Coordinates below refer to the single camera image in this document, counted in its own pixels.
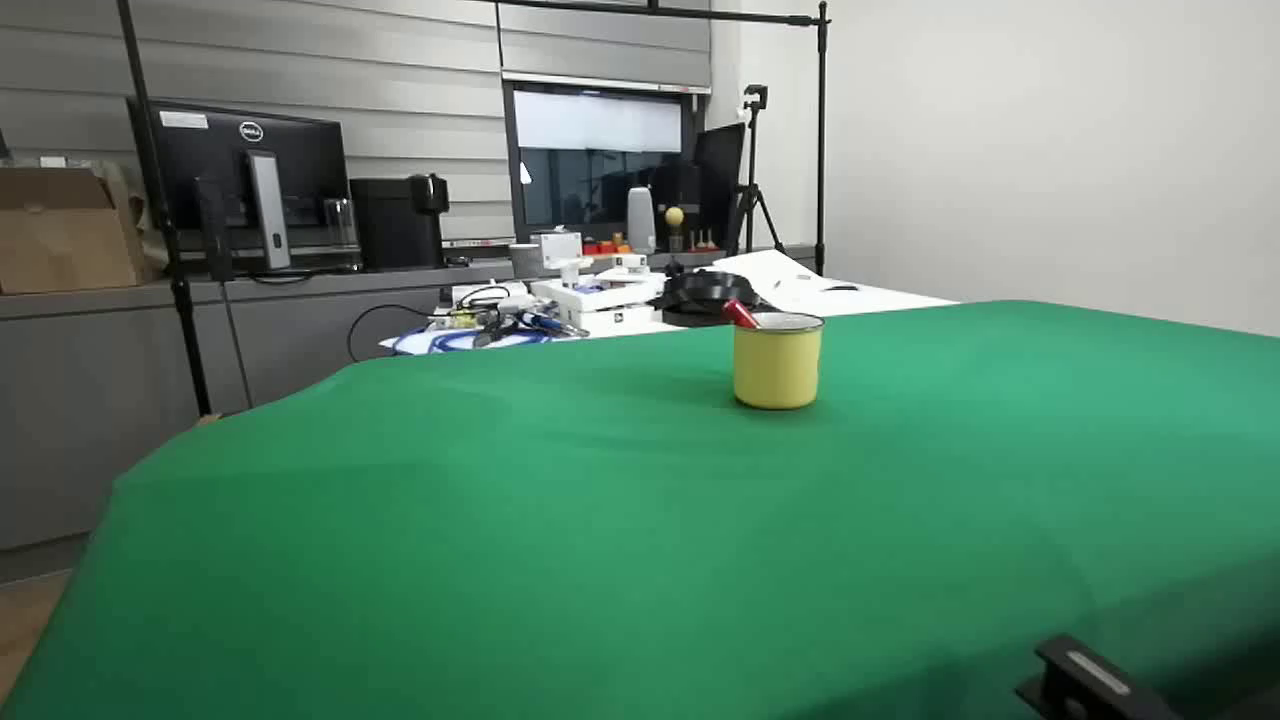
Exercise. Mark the black bag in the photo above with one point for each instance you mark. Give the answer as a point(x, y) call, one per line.
point(697, 294)

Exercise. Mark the grey counter desk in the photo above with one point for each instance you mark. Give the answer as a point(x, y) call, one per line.
point(95, 384)

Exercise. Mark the blue and white clutter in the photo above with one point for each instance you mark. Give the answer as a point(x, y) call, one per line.
point(461, 339)

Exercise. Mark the flat white tray box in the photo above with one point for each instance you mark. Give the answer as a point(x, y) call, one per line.
point(608, 289)

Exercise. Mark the green tablecloth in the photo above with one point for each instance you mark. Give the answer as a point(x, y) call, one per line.
point(533, 532)

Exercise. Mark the small white box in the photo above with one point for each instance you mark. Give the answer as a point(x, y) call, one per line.
point(556, 249)

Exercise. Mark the large black framed screen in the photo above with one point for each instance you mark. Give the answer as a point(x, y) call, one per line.
point(592, 172)

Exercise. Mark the yellow metal cup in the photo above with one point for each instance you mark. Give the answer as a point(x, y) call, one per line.
point(778, 373)

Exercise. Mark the yellow ball on stand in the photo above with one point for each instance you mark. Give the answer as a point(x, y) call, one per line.
point(672, 218)

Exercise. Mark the white cylinder bottle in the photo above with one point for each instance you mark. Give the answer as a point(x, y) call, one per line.
point(641, 221)

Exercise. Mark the white table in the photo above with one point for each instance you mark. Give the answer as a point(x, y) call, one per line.
point(843, 299)

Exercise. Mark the black Dell monitor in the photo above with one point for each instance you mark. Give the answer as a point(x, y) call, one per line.
point(214, 160)

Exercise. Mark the red and white pen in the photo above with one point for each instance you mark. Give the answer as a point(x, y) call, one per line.
point(742, 312)

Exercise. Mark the black camera clamp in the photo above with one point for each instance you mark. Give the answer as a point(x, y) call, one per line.
point(1080, 681)

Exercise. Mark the black desktop computer box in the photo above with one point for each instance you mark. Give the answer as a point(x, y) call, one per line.
point(392, 227)

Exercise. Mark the black slanted stand pole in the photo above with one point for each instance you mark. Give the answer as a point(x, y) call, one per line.
point(170, 255)

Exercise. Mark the small black monitor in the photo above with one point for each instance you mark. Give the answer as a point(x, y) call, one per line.
point(722, 183)

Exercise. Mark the brown cardboard box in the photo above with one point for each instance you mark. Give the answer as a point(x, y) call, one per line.
point(62, 234)

